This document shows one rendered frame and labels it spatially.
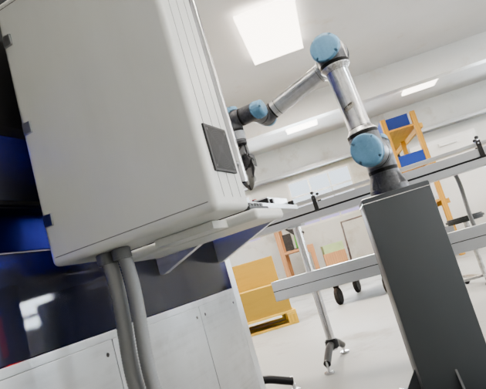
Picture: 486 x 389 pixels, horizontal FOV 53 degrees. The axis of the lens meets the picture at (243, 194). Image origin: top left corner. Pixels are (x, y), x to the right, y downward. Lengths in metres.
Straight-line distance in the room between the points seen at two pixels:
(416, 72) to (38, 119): 7.12
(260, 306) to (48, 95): 4.23
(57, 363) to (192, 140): 0.66
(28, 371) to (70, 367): 0.13
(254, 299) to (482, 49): 5.18
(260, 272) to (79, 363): 4.41
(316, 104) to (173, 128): 6.82
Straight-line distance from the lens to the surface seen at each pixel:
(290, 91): 2.12
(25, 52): 1.48
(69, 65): 1.36
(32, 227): 1.54
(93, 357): 1.48
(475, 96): 11.48
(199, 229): 1.24
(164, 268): 1.81
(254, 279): 5.71
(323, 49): 1.94
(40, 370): 1.34
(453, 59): 8.26
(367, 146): 1.82
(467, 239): 2.90
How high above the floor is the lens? 0.65
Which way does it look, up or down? 9 degrees up
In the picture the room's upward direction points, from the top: 16 degrees counter-clockwise
